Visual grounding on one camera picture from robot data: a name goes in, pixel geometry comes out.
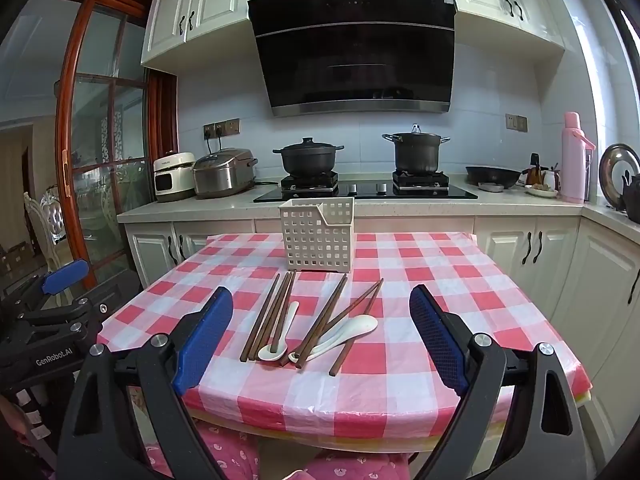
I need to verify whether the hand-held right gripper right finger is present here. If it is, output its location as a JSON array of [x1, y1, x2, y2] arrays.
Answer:
[[409, 284, 591, 480]]

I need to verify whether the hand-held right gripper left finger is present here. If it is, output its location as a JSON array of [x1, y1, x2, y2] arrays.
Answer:
[[55, 287, 235, 480]]

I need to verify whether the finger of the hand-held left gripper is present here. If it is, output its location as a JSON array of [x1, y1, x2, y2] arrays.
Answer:
[[10, 259, 90, 311], [20, 272, 146, 333]]

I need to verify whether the brown wooden chopstick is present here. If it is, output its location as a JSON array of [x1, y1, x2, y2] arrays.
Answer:
[[287, 279, 383, 361], [270, 270, 299, 352], [296, 278, 350, 370], [239, 273, 282, 363], [328, 278, 386, 377], [247, 271, 292, 362], [279, 274, 348, 367], [254, 270, 296, 361]]

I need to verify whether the white ceramic spoon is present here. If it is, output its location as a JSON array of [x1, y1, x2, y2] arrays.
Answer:
[[258, 301, 300, 362], [288, 316, 379, 362]]

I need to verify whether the white plastic utensil basket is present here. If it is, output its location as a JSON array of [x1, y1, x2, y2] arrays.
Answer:
[[278, 198, 356, 272]]

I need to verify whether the red white checked tablecloth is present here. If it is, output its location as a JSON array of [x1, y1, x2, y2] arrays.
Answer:
[[96, 232, 593, 441]]

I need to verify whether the white base cabinet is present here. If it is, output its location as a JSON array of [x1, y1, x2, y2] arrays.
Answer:
[[122, 215, 583, 311], [550, 215, 640, 461]]

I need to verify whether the ornate dining chair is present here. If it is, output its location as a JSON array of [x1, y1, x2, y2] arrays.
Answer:
[[22, 185, 68, 271]]

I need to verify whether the beige stone countertop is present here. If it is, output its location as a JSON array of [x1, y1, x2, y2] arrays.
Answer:
[[117, 180, 640, 241]]

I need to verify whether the small white cooker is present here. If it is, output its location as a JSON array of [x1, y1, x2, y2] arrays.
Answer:
[[153, 152, 197, 203]]

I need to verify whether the stainless steel rice cooker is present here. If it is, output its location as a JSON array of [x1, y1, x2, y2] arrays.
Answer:
[[191, 148, 259, 199]]

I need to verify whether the black burner grate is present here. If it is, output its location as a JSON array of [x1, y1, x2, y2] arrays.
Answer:
[[280, 171, 339, 196], [391, 170, 449, 195]]

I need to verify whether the wooden glass sliding door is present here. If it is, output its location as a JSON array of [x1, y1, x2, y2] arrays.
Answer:
[[30, 0, 179, 291]]

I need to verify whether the black glass gas cooktop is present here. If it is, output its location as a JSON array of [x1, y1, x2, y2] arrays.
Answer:
[[253, 180, 478, 204]]

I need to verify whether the black wok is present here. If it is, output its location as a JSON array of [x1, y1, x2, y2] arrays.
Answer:
[[465, 165, 523, 189]]

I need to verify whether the grey stockpot with glass lid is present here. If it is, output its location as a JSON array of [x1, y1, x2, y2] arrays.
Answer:
[[382, 124, 451, 175]]

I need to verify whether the black casserole pot with lid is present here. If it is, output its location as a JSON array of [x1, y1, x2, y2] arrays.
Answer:
[[273, 137, 345, 178]]

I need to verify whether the pink thermos bottle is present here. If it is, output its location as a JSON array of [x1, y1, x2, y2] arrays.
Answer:
[[561, 112, 597, 204]]

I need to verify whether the dark teapot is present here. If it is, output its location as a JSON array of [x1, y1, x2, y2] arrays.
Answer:
[[621, 170, 640, 224]]

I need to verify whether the glass pot lid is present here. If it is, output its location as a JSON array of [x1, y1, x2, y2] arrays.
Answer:
[[599, 143, 640, 201]]

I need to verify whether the white upper cabinet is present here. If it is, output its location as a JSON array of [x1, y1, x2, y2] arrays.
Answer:
[[440, 0, 566, 63], [141, 0, 251, 72]]

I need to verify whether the black glass range hood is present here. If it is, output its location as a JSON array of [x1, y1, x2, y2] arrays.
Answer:
[[247, 0, 458, 118]]

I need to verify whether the brass wall outlet panel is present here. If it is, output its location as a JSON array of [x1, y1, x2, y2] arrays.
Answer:
[[203, 118, 241, 139]]

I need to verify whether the dark window frame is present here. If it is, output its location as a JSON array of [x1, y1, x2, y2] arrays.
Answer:
[[582, 0, 640, 61]]

